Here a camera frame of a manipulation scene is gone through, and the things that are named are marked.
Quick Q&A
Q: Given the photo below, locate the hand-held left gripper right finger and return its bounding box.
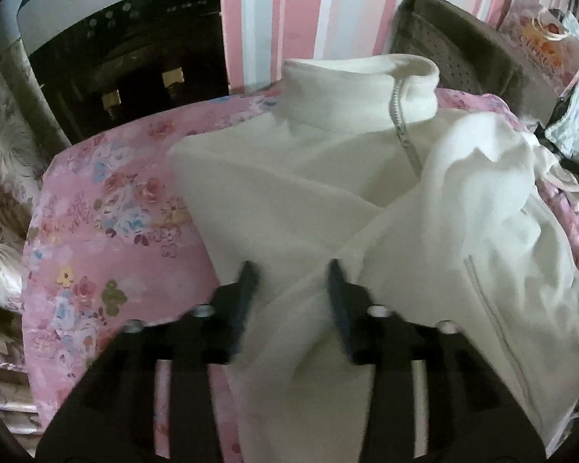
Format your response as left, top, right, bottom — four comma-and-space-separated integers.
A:
329, 259, 547, 463

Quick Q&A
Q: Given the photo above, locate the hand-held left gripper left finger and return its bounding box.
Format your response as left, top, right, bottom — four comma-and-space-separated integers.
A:
35, 260, 260, 463

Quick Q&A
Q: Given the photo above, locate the white zip-up fleece jacket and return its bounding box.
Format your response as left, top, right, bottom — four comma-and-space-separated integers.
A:
166, 54, 579, 463

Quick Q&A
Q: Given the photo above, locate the pink floral tablecloth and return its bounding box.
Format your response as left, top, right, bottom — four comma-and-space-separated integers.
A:
22, 84, 579, 463

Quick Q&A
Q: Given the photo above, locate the floral curtain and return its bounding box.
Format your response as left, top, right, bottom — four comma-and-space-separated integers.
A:
0, 34, 71, 437

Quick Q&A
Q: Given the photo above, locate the black and silver water dispenser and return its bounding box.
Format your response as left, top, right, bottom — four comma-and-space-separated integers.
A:
16, 0, 231, 146

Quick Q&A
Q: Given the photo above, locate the brown chair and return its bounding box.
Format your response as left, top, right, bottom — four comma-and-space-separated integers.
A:
377, 0, 567, 126

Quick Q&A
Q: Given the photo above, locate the white patterned cloth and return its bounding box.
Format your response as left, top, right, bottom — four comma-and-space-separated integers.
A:
545, 55, 579, 157

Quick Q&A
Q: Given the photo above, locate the floral printed bag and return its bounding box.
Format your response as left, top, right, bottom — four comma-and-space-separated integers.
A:
497, 0, 579, 95

